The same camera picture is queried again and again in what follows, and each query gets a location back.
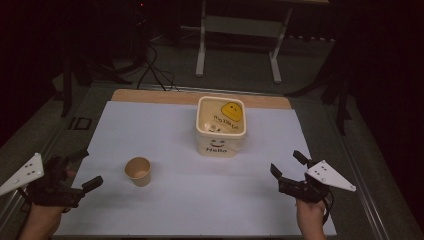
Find brown paper cup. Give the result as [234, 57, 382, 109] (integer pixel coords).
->
[124, 156, 152, 188]

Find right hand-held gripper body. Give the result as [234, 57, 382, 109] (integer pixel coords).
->
[277, 159, 357, 204]

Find white smiley face bin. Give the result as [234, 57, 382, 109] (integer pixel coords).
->
[194, 95, 248, 159]

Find wooden table board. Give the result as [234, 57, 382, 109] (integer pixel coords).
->
[110, 88, 293, 111]

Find white metal stand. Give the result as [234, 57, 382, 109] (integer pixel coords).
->
[194, 0, 295, 85]

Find person's right hand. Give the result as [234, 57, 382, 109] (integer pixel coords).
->
[295, 199, 329, 240]

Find black stand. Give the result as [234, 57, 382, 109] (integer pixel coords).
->
[59, 54, 93, 118]
[318, 64, 354, 136]

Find white table mat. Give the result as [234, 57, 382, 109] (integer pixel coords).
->
[54, 99, 338, 238]

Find clear bag with yellow face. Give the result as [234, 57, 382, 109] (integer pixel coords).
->
[199, 99, 245, 135]

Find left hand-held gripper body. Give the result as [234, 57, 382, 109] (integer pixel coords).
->
[0, 152, 85, 210]

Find person's left hand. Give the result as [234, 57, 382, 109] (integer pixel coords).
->
[18, 203, 67, 240]

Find black floor cables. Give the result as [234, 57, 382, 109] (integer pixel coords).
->
[135, 41, 182, 93]

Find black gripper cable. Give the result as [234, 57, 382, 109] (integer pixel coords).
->
[320, 189, 335, 226]

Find black floor bracket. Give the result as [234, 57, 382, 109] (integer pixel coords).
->
[67, 116, 93, 132]

